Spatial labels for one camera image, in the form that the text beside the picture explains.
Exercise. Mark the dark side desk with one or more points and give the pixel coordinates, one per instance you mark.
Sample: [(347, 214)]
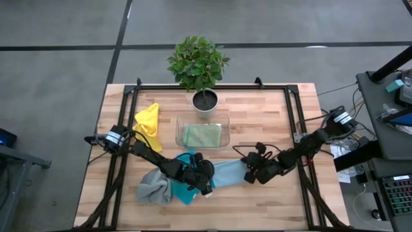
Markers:
[(383, 129)]

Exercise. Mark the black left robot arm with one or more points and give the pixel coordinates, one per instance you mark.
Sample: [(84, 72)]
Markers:
[(148, 154)]

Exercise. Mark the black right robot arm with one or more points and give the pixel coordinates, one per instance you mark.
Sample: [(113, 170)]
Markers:
[(315, 138)]

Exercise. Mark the teal microfiber towel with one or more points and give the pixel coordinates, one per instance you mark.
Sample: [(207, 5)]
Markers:
[(181, 193)]

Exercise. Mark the small teal box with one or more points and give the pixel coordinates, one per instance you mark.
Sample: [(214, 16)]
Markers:
[(394, 85)]

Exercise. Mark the computer monitor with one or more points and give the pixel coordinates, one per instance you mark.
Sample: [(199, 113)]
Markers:
[(406, 87)]

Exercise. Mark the green microfiber towel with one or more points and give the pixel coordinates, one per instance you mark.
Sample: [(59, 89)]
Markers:
[(202, 135)]

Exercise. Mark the yellow microfiber towel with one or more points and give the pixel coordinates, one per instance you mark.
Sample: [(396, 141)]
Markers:
[(148, 125)]

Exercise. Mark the blue screen tablet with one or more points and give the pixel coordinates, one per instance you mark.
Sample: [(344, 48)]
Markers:
[(400, 119)]

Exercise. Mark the gray microfiber towel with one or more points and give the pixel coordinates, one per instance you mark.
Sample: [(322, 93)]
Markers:
[(153, 190)]

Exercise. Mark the black device with blue light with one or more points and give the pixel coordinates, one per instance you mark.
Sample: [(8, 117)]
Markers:
[(7, 138)]

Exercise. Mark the gray metal stand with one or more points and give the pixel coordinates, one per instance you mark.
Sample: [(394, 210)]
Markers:
[(19, 161)]

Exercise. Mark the black metal table frame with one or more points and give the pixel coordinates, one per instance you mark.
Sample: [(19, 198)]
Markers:
[(289, 103)]

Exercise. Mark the green leafy small tree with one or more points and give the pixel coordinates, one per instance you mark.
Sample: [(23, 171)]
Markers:
[(198, 62)]

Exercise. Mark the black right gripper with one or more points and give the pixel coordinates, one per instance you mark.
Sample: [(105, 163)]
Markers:
[(264, 167)]

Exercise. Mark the clear plastic bin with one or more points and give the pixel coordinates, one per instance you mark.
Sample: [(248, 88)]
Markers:
[(180, 122)]

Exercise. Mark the computer keyboard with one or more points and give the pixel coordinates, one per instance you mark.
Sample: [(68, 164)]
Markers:
[(399, 195)]

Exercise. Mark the clear plastic bag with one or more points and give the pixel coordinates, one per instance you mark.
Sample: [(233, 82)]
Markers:
[(387, 111)]

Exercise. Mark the light blue smooth towel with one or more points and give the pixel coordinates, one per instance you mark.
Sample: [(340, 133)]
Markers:
[(228, 174)]

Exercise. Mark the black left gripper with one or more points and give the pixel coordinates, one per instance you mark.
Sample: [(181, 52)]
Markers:
[(201, 172)]

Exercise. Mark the white round plant pot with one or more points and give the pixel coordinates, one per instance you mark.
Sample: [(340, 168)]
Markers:
[(205, 111)]

